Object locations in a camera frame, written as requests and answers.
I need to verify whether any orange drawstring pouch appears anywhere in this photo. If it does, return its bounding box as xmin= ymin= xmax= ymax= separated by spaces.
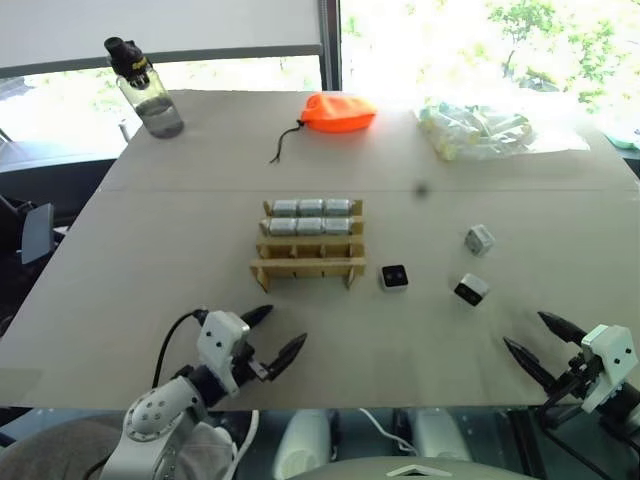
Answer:
xmin=269 ymin=92 xmax=378 ymax=165

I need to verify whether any clear bottle with black cap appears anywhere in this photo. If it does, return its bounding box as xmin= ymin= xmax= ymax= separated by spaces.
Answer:
xmin=103 ymin=35 xmax=186 ymax=140

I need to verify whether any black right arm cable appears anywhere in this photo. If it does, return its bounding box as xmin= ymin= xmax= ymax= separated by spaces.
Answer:
xmin=536 ymin=393 xmax=624 ymax=480

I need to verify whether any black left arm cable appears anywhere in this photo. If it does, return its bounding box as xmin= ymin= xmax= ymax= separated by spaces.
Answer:
xmin=151 ymin=308 xmax=209 ymax=390

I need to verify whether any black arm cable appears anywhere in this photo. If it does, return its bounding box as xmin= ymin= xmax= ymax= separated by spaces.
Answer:
xmin=536 ymin=393 xmax=624 ymax=480
xmin=151 ymin=308 xmax=209 ymax=390

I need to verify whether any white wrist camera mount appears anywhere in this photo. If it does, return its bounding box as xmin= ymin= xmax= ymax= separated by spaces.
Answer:
xmin=195 ymin=310 xmax=252 ymax=399
xmin=579 ymin=324 xmax=638 ymax=414

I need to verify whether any wooden battery rack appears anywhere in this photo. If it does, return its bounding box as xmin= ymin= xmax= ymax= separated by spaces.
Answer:
xmin=249 ymin=198 xmax=369 ymax=293

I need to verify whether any white cable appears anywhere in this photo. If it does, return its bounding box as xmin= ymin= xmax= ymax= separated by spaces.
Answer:
xmin=356 ymin=407 xmax=417 ymax=454

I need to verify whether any dark window pillar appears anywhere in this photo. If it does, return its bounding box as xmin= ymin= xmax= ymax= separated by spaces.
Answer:
xmin=318 ymin=0 xmax=343 ymax=93

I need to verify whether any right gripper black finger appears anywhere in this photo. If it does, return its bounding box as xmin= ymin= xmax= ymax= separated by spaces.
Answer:
xmin=502 ymin=336 xmax=558 ymax=397
xmin=536 ymin=310 xmax=589 ymax=345

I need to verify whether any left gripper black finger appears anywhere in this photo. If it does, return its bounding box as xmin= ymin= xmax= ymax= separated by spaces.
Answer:
xmin=266 ymin=332 xmax=308 ymax=382
xmin=241 ymin=304 xmax=275 ymax=330

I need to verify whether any grey chair panel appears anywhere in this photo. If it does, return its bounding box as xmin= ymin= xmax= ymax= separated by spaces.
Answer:
xmin=20 ymin=203 xmax=56 ymax=267

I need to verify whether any clear plastic bag of packets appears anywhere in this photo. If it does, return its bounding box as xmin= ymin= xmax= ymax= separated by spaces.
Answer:
xmin=413 ymin=100 xmax=592 ymax=162

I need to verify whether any white robot leg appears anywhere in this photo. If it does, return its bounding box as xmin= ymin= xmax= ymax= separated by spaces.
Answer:
xmin=411 ymin=408 xmax=472 ymax=464
xmin=276 ymin=409 xmax=335 ymax=480

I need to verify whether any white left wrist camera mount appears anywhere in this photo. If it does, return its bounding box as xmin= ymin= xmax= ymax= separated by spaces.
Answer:
xmin=195 ymin=310 xmax=252 ymax=399

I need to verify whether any pale green object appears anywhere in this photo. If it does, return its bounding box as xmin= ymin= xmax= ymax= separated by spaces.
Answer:
xmin=602 ymin=129 xmax=640 ymax=152

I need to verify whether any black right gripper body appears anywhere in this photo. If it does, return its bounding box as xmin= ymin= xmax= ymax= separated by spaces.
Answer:
xmin=546 ymin=349 xmax=603 ymax=404

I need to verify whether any white roller blind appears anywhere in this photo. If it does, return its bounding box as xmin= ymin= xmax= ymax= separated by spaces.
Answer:
xmin=0 ymin=0 xmax=322 ymax=72

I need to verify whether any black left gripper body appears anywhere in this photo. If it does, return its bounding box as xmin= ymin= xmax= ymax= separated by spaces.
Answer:
xmin=230 ymin=343 xmax=272 ymax=389

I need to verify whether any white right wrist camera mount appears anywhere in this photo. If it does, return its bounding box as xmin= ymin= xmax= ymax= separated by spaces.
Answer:
xmin=579 ymin=324 xmax=638 ymax=414

